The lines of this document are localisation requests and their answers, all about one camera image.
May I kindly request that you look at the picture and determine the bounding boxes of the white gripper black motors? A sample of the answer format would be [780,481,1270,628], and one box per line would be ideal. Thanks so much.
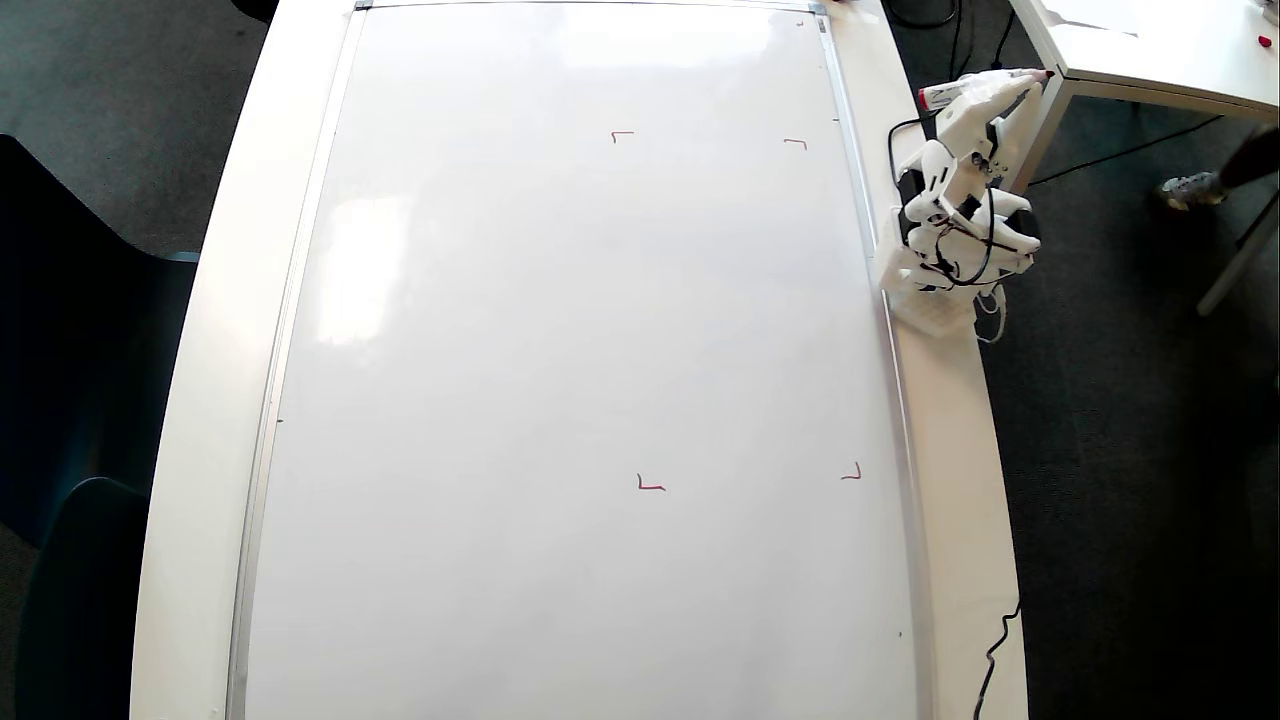
[923,78,1047,193]

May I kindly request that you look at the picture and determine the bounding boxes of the person's trousered leg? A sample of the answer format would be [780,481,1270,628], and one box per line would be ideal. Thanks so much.
[1213,124,1280,193]

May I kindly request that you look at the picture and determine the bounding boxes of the white cable at base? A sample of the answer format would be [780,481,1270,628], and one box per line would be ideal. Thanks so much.
[977,285,1008,345]

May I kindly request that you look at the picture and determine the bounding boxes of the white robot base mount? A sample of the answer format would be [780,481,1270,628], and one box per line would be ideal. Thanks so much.
[878,205,986,338]

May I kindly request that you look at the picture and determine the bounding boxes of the white marker pen red ends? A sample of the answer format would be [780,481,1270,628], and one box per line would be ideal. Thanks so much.
[917,68,1054,112]

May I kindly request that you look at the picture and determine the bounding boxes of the black camera cable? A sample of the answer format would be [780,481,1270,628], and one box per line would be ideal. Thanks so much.
[885,0,1001,291]

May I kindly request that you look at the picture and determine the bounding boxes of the grey sneaker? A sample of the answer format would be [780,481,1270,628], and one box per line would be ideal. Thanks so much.
[1159,171,1227,212]

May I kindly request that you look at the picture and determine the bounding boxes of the large whiteboard aluminium frame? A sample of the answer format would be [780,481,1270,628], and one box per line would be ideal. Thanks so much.
[225,0,938,720]

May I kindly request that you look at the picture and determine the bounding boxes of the white side table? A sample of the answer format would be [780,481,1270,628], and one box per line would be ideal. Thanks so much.
[1008,0,1280,317]

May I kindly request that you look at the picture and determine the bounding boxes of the thin black floor cable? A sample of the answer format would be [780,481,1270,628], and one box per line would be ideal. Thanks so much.
[1028,115,1226,188]

